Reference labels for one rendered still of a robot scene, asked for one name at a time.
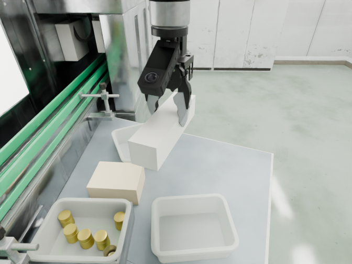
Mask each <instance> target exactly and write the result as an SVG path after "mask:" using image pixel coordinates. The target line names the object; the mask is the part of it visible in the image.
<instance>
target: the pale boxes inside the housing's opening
mask: <svg viewBox="0 0 352 264"><path fill-rule="evenodd" d="M71 20H72V23H69V21H68V20H65V21H62V22H60V23H57V24H55V27H56V30H57V34H58V37H59V41H60V45H61V48H62V51H63V55H64V58H65V61H79V60H80V59H81V58H82V57H84V56H85V55H86V54H87V53H89V47H88V44H87V42H80V41H79V40H78V39H77V38H76V37H75V35H74V30H73V26H74V27H75V30H76V32H77V34H78V35H79V37H80V38H82V39H85V38H86V34H85V30H84V25H83V20H82V19H71ZM92 24H93V29H94V34H95V40H96V45H97V50H98V53H105V49H104V43H103V37H102V32H101V26H100V20H99V18H96V19H94V20H92Z"/></svg>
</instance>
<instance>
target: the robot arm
mask: <svg viewBox="0 0 352 264"><path fill-rule="evenodd" d="M190 8H191V0H149V6H148V10H149V16H150V24H151V25H152V26H151V34H152V35H153V36H156V37H160V40H157V42H156V44H155V46H154V48H153V50H152V53H151V55H150V57H149V59H148V61H147V63H146V65H145V67H144V69H143V71H142V73H141V76H140V78H139V80H138V82H137V84H138V86H139V88H140V91H141V93H142V94H145V99H146V102H147V105H148V109H149V111H150V114H151V116H152V115H153V114H154V112H155V111H156V110H157V108H158V107H159V104H158V102H159V100H160V99H161V97H162V96H163V94H164V92H165V90H166V89H170V90H171V92H173V91H174V90H175V89H178V93H177V94H176V95H175V96H174V97H173V101H174V103H175V105H176V106H177V109H178V110H177V114H178V116H179V124H180V125H181V126H182V127H184V125H185V124H186V122H187V120H188V116H189V110H190V107H191V104H192V99H191V94H192V89H191V85H190V83H189V82H188V80H187V74H188V72H189V81H190V80H191V79H192V78H193V61H194V55H193V54H187V53H186V47H187V35H188V28H189V27H188V25H189V23H190ZM191 64H192V68H191ZM188 67H189V69H188V70H187V68H188ZM190 72H191V74H190Z"/></svg>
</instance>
